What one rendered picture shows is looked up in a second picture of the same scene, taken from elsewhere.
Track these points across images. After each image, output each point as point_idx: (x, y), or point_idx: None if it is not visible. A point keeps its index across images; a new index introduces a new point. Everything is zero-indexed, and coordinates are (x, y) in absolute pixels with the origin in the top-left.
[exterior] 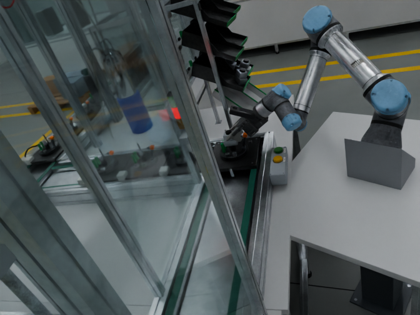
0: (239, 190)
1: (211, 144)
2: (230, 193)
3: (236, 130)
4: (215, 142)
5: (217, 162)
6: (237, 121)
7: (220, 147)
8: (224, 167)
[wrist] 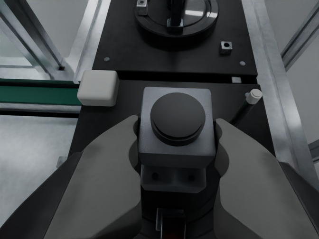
0: (0, 200)
1: (242, 71)
2: (0, 170)
3: (5, 226)
4: (266, 85)
5: (118, 107)
6: (312, 203)
7: (221, 104)
8: (76, 136)
